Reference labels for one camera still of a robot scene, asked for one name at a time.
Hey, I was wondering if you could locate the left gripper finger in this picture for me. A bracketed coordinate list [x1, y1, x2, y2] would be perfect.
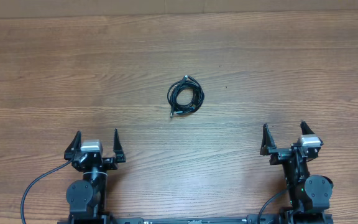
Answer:
[113, 129, 126, 163]
[64, 131, 81, 161]

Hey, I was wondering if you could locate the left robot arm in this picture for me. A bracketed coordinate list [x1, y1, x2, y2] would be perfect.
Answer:
[64, 130, 126, 223]

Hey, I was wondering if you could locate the black cable pulled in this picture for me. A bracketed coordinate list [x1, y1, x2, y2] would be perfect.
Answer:
[167, 75, 202, 119]

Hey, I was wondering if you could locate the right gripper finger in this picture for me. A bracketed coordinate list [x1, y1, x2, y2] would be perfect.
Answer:
[260, 123, 277, 156]
[300, 121, 315, 135]

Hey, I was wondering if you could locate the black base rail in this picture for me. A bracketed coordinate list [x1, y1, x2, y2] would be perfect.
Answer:
[57, 213, 334, 224]

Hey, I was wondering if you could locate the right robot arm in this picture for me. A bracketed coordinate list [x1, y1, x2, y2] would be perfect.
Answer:
[257, 121, 334, 223]

